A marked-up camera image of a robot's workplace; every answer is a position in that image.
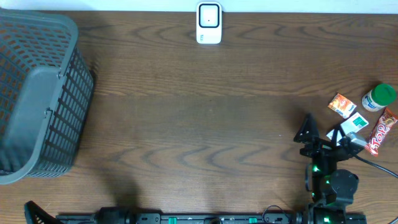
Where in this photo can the white barcode scanner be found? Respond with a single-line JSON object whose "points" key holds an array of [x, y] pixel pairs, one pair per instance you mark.
{"points": [[209, 22]]}

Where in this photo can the grey plastic basket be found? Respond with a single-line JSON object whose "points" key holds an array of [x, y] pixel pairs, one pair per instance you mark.
{"points": [[46, 92]]}

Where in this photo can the white green carton box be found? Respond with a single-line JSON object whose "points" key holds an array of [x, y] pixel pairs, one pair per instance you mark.
{"points": [[354, 123]]}

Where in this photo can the green lid jar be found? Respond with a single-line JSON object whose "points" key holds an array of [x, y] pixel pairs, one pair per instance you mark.
{"points": [[379, 97]]}

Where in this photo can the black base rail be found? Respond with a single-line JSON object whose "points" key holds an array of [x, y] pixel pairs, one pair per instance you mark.
{"points": [[155, 218]]}

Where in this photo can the orange snack bar wrapper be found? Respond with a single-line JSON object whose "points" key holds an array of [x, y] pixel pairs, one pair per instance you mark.
{"points": [[380, 131]]}

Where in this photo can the orange tissue pack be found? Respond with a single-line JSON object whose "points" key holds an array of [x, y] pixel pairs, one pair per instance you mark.
{"points": [[341, 105]]}

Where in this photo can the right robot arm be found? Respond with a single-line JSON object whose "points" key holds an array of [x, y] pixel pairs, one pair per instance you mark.
{"points": [[332, 189]]}

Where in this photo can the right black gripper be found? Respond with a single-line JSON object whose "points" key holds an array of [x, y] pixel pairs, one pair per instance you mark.
{"points": [[320, 145]]}

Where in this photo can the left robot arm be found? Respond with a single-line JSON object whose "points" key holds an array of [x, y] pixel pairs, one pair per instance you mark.
{"points": [[106, 215]]}

